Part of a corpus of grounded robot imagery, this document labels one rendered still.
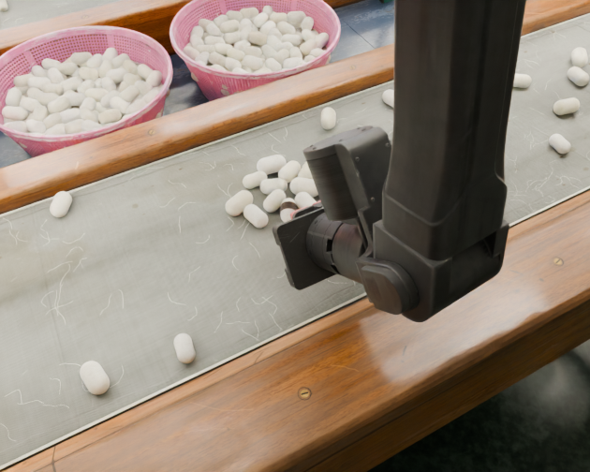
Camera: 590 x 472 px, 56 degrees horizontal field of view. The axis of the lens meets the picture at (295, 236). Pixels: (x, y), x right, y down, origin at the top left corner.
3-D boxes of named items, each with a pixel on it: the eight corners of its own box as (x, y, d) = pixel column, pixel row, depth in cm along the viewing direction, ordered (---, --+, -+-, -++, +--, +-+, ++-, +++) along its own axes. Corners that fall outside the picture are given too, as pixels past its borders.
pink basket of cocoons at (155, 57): (217, 122, 86) (211, 68, 79) (74, 220, 73) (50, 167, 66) (110, 59, 97) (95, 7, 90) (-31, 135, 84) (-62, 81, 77)
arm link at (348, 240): (379, 307, 42) (438, 275, 43) (349, 225, 40) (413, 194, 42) (339, 289, 48) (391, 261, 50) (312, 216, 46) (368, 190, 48)
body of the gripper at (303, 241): (268, 225, 52) (298, 234, 45) (360, 188, 55) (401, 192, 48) (289, 287, 53) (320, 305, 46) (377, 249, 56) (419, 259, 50)
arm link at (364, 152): (409, 322, 35) (502, 264, 39) (352, 154, 33) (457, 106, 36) (319, 291, 46) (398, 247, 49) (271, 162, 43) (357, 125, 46)
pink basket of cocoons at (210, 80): (367, 96, 90) (374, 44, 83) (217, 149, 82) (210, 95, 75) (290, 22, 105) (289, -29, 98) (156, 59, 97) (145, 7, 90)
